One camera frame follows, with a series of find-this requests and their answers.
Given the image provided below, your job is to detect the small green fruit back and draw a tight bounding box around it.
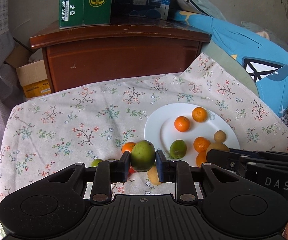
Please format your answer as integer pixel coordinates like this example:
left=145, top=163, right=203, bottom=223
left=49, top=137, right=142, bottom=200
left=91, top=158, right=103, bottom=167

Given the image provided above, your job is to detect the red tomato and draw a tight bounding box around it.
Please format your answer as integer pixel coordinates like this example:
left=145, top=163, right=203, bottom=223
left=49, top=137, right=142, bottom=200
left=128, top=167, right=135, bottom=174

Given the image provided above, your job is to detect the small orange front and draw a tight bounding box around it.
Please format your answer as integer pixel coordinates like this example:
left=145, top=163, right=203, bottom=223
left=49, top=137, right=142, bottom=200
left=196, top=151, right=206, bottom=167

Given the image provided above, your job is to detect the small orange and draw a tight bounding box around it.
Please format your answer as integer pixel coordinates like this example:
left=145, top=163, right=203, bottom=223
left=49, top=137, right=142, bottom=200
left=192, top=107, right=208, bottom=122
left=196, top=151, right=206, bottom=167
left=121, top=142, right=136, bottom=153

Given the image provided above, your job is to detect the brown kiwi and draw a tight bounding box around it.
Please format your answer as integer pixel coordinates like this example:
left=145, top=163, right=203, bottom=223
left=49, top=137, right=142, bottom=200
left=147, top=166, right=161, bottom=185
left=213, top=130, right=227, bottom=143
left=206, top=142, right=230, bottom=153

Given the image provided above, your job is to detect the small orange back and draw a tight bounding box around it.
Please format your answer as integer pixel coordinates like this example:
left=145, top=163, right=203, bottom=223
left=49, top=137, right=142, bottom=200
left=121, top=142, right=136, bottom=153

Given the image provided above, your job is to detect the large orange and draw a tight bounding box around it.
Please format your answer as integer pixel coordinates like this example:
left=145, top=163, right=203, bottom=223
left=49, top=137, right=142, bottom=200
left=193, top=137, right=211, bottom=153

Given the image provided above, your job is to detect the brown kiwi front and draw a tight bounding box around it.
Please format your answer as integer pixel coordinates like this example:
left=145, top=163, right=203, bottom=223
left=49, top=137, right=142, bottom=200
left=206, top=142, right=230, bottom=153

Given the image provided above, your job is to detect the white plate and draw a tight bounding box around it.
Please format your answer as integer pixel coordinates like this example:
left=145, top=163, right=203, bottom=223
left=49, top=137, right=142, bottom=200
left=144, top=103, right=240, bottom=166

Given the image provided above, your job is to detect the blue plush pillow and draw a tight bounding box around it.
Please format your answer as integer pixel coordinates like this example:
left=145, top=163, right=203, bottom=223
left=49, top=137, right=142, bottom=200
left=173, top=10, right=288, bottom=117

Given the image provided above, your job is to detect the brown wooden cabinet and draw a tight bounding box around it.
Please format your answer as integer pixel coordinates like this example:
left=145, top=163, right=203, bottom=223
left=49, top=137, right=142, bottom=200
left=30, top=17, right=211, bottom=92

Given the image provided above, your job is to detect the cardboard box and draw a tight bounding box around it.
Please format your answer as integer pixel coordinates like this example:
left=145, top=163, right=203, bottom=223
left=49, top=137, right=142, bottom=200
left=5, top=44, right=51, bottom=99

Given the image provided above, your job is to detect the green carton box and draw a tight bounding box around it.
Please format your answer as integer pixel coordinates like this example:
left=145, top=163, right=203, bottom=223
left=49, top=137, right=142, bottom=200
left=59, top=0, right=112, bottom=29

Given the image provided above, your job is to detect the blue carton box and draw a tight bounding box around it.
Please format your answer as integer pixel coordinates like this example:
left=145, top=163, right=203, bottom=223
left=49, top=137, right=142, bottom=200
left=110, top=0, right=174, bottom=23

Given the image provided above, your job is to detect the grey zip cushion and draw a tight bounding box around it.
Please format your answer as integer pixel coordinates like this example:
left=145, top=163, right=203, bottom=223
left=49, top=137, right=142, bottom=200
left=177, top=0, right=227, bottom=21

